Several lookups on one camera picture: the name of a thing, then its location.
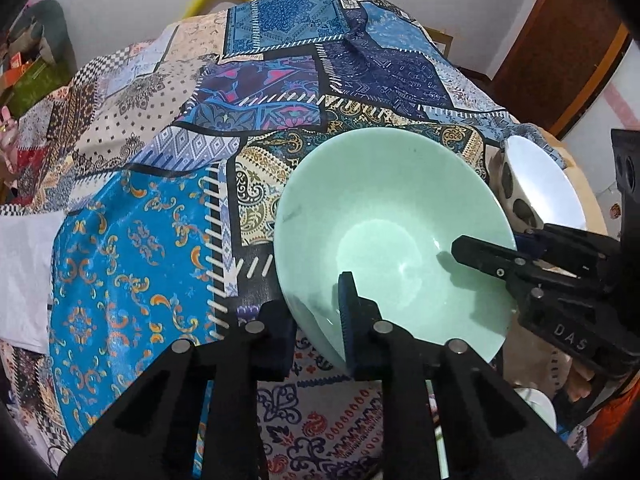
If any white bowl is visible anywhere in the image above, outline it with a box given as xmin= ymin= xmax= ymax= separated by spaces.
xmin=497 ymin=136 xmax=587 ymax=233

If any mint green bowl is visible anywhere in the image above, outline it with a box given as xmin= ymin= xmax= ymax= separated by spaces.
xmin=273 ymin=128 xmax=515 ymax=368

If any orange sleeve forearm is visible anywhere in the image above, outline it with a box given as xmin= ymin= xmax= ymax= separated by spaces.
xmin=587 ymin=377 xmax=640 ymax=458

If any right hand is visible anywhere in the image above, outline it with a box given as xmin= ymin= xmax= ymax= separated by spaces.
xmin=563 ymin=359 xmax=618 ymax=422

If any brown wooden door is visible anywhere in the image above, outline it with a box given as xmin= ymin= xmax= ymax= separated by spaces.
xmin=492 ymin=0 xmax=631 ymax=138

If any white folded cloth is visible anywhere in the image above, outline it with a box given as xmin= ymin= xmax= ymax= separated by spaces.
xmin=0 ymin=211 xmax=65 ymax=354

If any cardboard box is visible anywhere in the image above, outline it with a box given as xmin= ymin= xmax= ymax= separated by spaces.
xmin=425 ymin=27 xmax=454 ymax=58

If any patchwork patterned bedspread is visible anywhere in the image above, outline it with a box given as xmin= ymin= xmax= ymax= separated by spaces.
xmin=1 ymin=0 xmax=573 ymax=474

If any green box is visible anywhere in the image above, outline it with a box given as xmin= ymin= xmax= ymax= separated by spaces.
xmin=3 ymin=58 xmax=72 ymax=118

